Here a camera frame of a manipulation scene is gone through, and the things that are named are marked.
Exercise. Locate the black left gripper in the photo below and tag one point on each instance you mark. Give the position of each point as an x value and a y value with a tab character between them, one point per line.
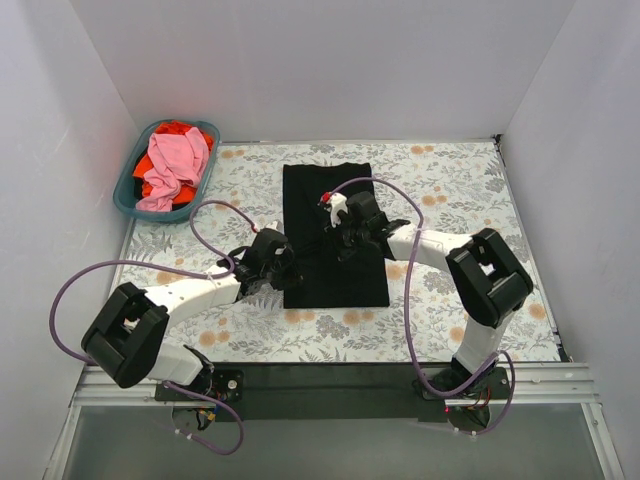
289	273

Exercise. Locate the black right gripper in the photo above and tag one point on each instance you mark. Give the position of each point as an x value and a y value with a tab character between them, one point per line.
345	242

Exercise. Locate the black t shirt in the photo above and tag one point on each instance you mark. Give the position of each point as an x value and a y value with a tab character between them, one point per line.
360	281

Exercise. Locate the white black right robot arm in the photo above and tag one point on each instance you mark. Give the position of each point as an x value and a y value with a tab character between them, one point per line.
490	281

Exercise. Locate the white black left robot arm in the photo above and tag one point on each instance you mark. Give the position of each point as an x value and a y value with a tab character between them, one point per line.
127	337

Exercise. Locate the floral patterned table mat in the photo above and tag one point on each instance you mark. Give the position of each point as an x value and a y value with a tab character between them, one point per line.
454	187

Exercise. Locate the orange t shirt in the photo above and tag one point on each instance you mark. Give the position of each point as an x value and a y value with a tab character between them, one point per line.
145	170

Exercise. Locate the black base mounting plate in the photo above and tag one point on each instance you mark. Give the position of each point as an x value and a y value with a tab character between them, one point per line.
325	391

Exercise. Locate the pink t shirt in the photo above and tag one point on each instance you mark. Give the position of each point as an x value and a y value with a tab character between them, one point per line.
172	165

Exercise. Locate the teal plastic laundry basket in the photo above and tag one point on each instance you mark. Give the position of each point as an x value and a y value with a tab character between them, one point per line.
123	194

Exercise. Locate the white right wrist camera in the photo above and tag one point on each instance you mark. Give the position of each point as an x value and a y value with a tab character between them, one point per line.
335	205

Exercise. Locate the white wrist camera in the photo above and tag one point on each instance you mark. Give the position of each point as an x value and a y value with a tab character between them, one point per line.
271	226
335	205

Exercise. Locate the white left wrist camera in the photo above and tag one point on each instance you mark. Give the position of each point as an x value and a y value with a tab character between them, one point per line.
271	226

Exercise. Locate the aluminium frame rail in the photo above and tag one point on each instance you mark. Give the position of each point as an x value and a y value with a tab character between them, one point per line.
545	421

